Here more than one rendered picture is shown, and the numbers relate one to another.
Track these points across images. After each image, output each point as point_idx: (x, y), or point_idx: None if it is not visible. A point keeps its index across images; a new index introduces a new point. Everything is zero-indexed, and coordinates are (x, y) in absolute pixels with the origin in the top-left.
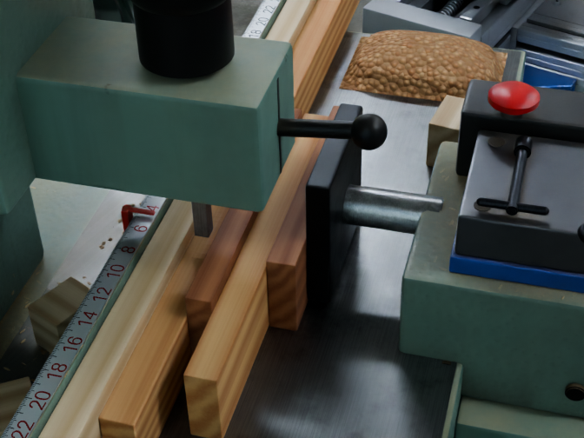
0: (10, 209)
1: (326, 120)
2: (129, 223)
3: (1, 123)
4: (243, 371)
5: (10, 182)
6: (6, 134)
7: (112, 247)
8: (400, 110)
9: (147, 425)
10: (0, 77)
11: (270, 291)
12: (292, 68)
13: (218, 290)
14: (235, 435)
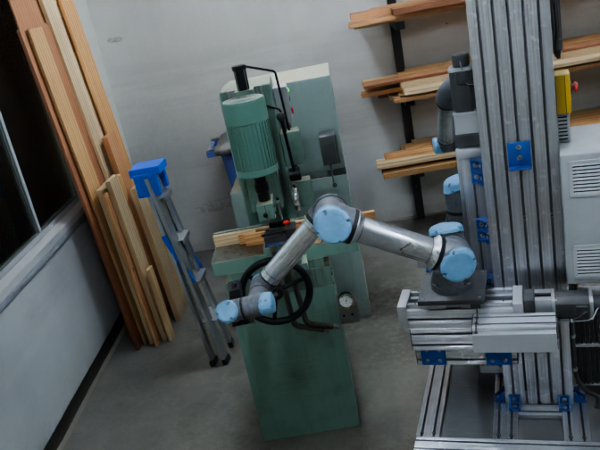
0: (254, 212)
1: (265, 212)
2: (268, 222)
3: (253, 200)
4: (255, 242)
5: (254, 208)
6: (254, 202)
7: None
8: None
9: (241, 238)
10: (254, 195)
11: None
12: (271, 206)
13: (258, 230)
14: (247, 246)
